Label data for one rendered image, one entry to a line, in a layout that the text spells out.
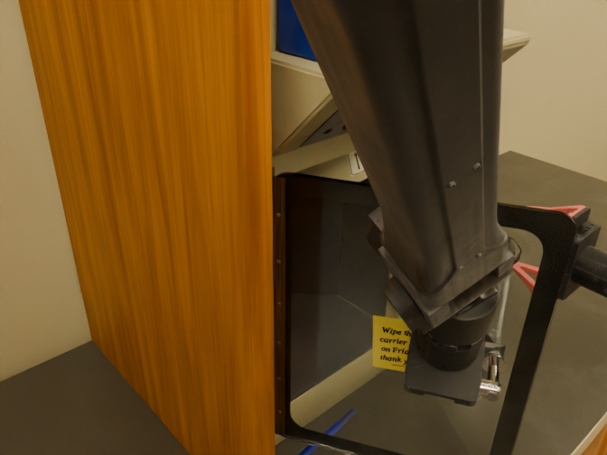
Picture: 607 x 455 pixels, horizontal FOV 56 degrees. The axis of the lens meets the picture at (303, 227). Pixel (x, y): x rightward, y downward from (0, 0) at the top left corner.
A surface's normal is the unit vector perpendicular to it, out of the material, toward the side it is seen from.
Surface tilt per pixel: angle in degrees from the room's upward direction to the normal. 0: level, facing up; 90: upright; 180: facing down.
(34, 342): 90
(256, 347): 90
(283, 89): 90
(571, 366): 0
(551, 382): 0
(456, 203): 113
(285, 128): 90
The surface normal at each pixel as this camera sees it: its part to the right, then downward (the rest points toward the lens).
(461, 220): 0.51, 0.73
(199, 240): -0.74, 0.32
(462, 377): -0.09, -0.58
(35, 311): 0.67, 0.38
